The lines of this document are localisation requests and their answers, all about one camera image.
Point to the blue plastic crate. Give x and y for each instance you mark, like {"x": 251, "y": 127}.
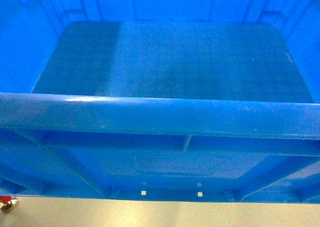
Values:
{"x": 161, "y": 100}

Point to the silver red bolt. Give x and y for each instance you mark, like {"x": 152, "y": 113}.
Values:
{"x": 8, "y": 203}

